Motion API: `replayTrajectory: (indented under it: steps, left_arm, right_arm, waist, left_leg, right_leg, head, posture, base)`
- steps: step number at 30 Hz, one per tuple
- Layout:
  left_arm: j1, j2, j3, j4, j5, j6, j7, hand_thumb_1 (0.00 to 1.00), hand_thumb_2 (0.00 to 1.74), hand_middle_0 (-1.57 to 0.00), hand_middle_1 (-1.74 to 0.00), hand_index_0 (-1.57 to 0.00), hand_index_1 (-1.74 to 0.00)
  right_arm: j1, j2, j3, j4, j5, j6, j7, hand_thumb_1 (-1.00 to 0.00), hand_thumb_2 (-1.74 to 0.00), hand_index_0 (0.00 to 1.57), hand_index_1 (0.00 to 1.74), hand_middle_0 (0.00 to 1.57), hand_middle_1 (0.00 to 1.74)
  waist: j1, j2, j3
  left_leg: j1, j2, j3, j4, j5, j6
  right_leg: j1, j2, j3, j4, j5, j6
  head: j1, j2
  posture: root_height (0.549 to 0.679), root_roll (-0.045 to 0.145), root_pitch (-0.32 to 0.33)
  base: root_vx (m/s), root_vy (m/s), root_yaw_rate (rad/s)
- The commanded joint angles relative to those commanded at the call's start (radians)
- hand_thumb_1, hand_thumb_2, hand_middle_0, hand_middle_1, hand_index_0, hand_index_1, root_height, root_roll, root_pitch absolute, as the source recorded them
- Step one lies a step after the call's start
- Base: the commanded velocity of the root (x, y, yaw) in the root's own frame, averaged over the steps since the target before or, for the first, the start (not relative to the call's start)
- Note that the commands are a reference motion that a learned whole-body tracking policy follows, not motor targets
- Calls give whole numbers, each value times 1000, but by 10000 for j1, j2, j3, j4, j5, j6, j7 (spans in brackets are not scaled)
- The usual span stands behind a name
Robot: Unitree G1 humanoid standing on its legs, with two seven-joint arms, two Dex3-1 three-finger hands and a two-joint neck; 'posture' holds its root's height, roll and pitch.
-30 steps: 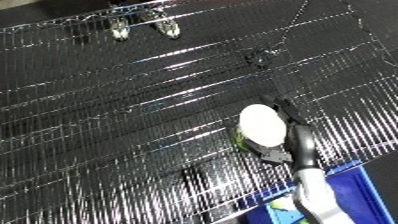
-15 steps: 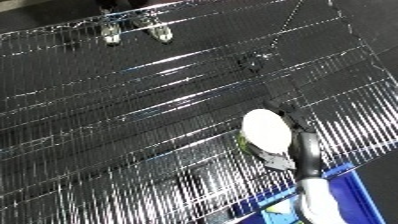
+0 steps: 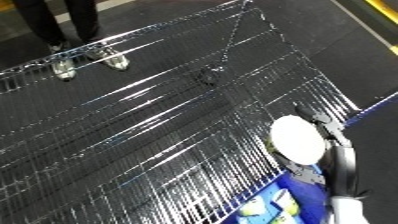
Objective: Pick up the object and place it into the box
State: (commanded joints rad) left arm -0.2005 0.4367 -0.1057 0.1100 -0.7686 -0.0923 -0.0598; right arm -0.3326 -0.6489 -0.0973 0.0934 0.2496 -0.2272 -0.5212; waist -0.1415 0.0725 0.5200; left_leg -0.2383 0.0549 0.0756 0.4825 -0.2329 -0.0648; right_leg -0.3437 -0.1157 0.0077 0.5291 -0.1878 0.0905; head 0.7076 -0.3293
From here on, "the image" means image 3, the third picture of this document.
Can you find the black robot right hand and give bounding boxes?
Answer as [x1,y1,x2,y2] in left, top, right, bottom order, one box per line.
[271,103,363,200]

